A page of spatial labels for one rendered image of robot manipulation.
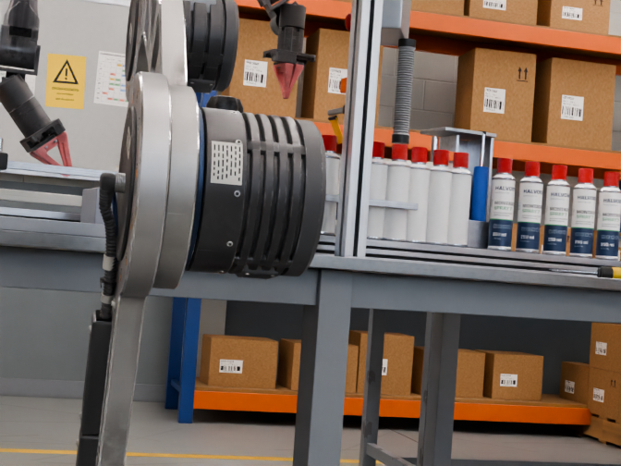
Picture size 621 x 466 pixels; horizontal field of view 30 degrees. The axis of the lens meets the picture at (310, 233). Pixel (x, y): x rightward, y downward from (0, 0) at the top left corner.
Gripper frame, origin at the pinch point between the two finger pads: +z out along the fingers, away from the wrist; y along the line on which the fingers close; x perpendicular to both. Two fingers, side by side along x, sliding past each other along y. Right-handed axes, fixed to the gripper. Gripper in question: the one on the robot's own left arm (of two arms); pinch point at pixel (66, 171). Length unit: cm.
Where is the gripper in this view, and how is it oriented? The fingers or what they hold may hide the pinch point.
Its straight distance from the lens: 219.8
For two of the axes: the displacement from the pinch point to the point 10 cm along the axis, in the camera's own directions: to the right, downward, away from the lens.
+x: -7.4, 5.7, -3.5
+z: 5.2, 8.2, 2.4
